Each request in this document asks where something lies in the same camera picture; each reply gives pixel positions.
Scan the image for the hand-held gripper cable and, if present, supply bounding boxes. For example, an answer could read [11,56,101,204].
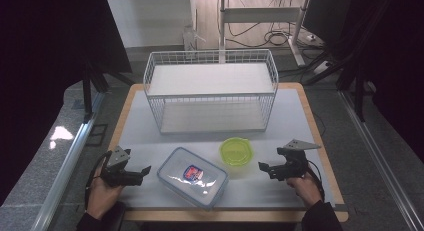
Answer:
[306,160,326,202]
[84,150,113,209]

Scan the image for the green round container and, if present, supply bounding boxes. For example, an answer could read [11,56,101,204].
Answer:
[218,136,254,175]

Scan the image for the black floor cables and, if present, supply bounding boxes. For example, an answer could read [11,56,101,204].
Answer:
[226,20,301,49]

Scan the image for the aluminium rail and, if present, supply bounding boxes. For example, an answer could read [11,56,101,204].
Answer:
[338,90,424,231]
[31,92,105,231]

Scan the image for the right hand-held gripper cable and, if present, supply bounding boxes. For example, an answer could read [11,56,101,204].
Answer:
[306,160,326,202]

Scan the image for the white wire shelf rack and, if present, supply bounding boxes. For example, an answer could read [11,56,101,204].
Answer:
[143,49,279,135]

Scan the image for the black metal stand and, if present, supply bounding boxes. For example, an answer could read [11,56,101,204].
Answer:
[335,57,368,123]
[81,61,112,123]

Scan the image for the white power strip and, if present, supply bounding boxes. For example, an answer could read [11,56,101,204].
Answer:
[313,60,334,75]

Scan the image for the white metal desk frame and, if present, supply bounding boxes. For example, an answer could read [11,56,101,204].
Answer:
[218,0,312,67]

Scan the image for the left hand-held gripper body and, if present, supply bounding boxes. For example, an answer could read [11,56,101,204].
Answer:
[100,146,136,188]

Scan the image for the clear rectangular food container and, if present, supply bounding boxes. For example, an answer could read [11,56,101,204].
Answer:
[156,146,230,211]

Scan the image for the left hand-held gripper cable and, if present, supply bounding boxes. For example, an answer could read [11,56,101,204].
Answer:
[84,150,113,209]

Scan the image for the white table mat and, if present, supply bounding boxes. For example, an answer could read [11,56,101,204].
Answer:
[116,88,336,210]

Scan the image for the person's left hand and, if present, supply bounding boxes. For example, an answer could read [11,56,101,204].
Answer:
[87,165,125,220]

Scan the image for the person's right hand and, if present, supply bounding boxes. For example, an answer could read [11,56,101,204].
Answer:
[286,175,323,209]

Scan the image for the clear plastic bottle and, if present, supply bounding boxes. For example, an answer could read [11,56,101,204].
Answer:
[182,24,198,52]

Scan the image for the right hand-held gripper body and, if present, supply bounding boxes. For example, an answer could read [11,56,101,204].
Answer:
[277,139,322,179]

